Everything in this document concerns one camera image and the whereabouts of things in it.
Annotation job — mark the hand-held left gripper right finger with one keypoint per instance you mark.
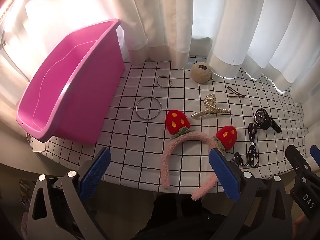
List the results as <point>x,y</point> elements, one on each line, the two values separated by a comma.
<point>225,175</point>

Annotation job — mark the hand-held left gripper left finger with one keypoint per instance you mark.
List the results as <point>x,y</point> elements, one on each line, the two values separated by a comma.
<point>95,172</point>

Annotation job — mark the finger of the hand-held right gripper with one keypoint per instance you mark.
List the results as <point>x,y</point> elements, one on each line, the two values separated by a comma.
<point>298,160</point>
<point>315,155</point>

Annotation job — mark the pink plastic bin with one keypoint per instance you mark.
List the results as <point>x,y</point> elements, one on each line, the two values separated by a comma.
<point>82,100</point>

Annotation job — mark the beige fluffy pompom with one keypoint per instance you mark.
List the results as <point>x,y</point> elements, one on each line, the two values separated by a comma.
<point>200,76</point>

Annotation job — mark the silver bangle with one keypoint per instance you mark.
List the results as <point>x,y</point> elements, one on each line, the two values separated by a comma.
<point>170,82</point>
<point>136,108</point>

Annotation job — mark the person's right hand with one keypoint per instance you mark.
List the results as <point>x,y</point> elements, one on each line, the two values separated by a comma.
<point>299,223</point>

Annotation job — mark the black dotted ribbon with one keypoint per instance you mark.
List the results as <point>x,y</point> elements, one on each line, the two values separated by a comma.
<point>252,130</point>

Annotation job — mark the black checked white tablecloth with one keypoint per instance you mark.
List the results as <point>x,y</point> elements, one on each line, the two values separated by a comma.
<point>140,142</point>

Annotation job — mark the black wristwatch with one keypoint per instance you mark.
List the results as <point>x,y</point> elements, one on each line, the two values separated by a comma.
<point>261,118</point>

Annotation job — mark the pink strawberry headband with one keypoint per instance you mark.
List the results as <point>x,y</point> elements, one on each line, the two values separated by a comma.
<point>175,145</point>

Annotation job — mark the white paper tag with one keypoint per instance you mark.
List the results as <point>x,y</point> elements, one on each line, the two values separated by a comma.
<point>36,146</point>

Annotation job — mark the pearl hair claw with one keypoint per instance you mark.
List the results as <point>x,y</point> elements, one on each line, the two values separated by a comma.
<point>210,110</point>

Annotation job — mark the closed silver bangle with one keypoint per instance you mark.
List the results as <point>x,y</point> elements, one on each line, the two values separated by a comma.
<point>136,108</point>

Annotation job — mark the brown metal hair clip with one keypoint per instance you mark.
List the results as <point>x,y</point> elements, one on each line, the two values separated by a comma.
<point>236,93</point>

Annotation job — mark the white curtain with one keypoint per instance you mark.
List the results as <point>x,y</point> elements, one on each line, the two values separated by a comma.
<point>225,17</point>

